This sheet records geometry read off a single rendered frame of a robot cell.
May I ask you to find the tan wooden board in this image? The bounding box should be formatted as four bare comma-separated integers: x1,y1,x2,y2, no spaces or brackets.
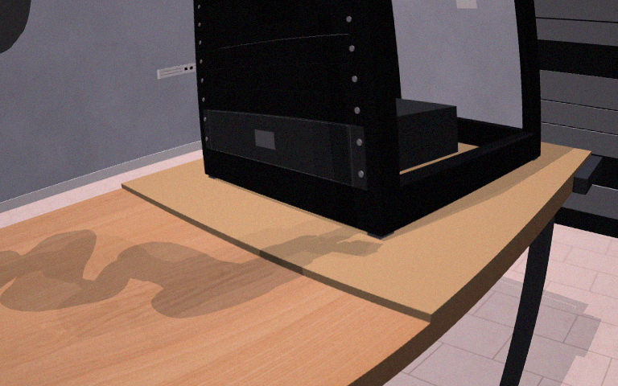
122,142,591,323

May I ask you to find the black metal rack frame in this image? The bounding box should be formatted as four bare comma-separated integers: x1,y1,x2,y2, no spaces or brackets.
193,0,541,240

